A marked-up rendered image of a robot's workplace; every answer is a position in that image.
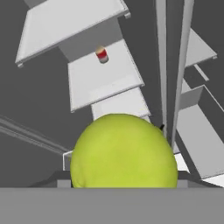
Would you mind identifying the small white fridge shelf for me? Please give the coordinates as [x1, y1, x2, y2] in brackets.
[90, 87, 152, 123]

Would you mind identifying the red and white can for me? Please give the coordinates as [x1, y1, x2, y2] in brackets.
[94, 45, 110, 65]

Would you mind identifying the white fridge door shelf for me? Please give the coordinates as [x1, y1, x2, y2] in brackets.
[185, 27, 219, 69]

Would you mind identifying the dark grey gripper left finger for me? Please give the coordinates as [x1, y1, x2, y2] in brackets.
[28, 171, 73, 189]

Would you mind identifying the large white fridge shelf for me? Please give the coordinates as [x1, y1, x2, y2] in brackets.
[15, 0, 131, 69]

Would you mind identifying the green pear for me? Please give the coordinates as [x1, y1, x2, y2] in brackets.
[70, 113, 179, 189]

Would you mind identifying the grey fridge door edge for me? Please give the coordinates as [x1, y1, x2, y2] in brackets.
[154, 0, 195, 151]

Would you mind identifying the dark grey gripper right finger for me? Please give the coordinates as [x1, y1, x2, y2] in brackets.
[177, 171, 219, 189]

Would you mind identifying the white fridge door bin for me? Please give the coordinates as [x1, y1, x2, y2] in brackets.
[176, 83, 224, 180]

